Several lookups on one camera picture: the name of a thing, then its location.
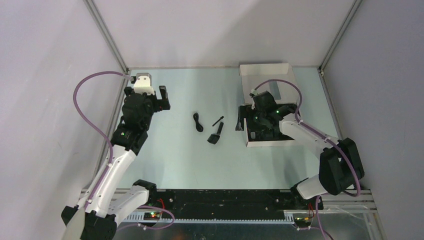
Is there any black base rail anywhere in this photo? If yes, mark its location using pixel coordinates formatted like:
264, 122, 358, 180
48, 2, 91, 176
147, 189, 324, 221

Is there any white cardboard kit box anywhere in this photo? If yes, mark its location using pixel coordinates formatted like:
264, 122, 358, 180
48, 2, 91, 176
235, 63, 299, 148

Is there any black power cable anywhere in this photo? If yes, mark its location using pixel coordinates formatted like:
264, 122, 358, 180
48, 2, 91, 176
193, 112, 205, 133

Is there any black cylindrical trimmer body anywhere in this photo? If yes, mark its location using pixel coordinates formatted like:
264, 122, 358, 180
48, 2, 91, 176
217, 122, 224, 135

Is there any aluminium frame post left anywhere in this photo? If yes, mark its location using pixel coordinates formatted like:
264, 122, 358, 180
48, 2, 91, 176
83, 0, 129, 73

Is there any black loose comb attachment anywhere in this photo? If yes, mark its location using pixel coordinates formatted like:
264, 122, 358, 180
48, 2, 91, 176
207, 133, 221, 145

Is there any aluminium frame post right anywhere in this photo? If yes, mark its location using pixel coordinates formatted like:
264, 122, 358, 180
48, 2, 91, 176
318, 0, 363, 71

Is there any aluminium frame post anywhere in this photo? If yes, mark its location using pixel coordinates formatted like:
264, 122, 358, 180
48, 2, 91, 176
83, 0, 129, 73
318, 0, 363, 71

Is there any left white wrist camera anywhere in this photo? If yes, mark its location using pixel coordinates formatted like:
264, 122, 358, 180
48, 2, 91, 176
133, 72, 156, 96

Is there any black plastic tray insert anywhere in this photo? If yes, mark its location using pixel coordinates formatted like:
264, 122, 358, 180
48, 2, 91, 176
246, 103, 298, 142

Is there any thin black cleaning brush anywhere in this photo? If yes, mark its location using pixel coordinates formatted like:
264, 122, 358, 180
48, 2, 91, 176
212, 115, 224, 127

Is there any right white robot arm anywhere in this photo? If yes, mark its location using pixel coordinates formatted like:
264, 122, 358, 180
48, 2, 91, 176
250, 91, 365, 209

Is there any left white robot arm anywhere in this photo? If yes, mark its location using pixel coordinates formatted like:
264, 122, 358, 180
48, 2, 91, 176
61, 85, 171, 240

